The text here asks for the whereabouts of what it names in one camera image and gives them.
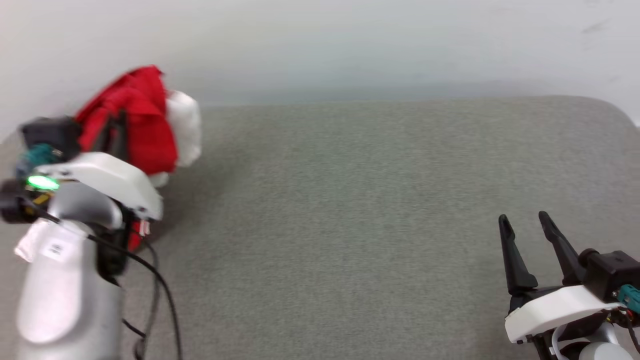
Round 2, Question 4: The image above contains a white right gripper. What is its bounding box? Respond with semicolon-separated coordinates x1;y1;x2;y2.
498;211;624;346

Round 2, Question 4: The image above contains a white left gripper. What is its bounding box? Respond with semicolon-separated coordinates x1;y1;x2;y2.
29;111;164;279

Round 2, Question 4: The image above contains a red and white jersey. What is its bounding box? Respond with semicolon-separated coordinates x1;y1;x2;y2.
75;65;203;253

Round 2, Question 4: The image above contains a grey fabric sofa cushion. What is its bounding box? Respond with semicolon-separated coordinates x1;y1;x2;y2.
0;95;640;360

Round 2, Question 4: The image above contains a teal left camera connector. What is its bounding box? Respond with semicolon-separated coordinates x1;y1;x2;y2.
16;144;63;173

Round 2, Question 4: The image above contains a teal camera connector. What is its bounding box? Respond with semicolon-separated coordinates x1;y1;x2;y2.
617;284;640;314
16;144;63;173

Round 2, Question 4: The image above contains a thin white cable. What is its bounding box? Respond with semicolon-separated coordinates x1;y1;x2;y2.
551;324;576;360

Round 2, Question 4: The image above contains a teal right camera connector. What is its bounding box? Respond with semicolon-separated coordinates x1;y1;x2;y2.
617;284;640;314

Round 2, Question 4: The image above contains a white paper cable tag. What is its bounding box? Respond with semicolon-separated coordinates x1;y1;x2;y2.
15;220;71;264

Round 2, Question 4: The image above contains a thin black cable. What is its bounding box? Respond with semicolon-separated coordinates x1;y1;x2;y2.
0;181;183;360
122;242;162;360

